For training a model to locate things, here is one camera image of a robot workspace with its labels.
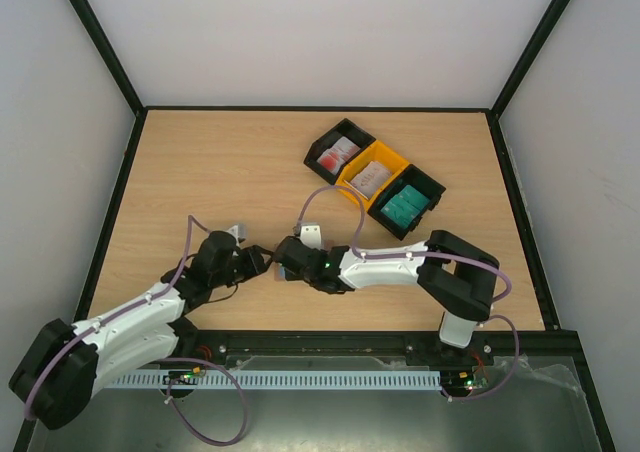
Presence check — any teal card stack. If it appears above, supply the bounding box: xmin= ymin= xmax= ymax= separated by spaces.
xmin=381 ymin=185 xmax=430 ymax=228

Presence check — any left controller board with leds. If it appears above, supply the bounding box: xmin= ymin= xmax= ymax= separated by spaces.
xmin=163 ymin=366 xmax=207 ymax=387

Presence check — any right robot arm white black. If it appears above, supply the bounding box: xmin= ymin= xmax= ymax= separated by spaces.
xmin=274 ymin=230 xmax=511 ymax=364

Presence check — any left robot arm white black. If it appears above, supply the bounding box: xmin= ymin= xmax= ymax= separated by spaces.
xmin=9 ymin=227 xmax=272 ymax=430

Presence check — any light blue slotted cable duct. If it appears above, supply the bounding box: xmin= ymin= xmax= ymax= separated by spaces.
xmin=107 ymin=369 xmax=442 ymax=391

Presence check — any red white card stack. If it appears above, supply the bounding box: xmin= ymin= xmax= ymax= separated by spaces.
xmin=317 ymin=137 xmax=360 ymax=175

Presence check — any black bin with teal cards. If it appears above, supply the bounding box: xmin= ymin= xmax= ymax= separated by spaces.
xmin=367 ymin=164 xmax=446 ymax=240

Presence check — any white pink card stack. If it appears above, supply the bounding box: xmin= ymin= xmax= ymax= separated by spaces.
xmin=349 ymin=161 xmax=392 ymax=199

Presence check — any controller board with leds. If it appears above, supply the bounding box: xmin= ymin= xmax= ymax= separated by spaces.
xmin=163 ymin=366 xmax=207 ymax=387
xmin=440 ymin=371 xmax=489 ymax=395

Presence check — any brown leather card holder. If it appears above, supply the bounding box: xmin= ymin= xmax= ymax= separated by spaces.
xmin=272 ymin=241 xmax=351 ymax=283

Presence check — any yellow plastic bin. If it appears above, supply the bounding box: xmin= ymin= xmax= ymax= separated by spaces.
xmin=336 ymin=140 xmax=409 ymax=210

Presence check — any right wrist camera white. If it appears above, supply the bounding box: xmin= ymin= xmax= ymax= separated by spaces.
xmin=294 ymin=222 xmax=323 ymax=249

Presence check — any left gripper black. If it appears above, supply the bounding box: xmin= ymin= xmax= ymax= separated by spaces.
xmin=211 ymin=245 xmax=274 ymax=289

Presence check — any black bin with red cards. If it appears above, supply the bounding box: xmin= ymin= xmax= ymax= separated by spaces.
xmin=303 ymin=118 xmax=375 ymax=185

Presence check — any right controller board with leds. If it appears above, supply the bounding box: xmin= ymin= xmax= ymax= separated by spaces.
xmin=440 ymin=371 xmax=489 ymax=395

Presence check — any black aluminium frame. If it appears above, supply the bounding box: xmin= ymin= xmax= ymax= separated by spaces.
xmin=12 ymin=0 xmax=619 ymax=452

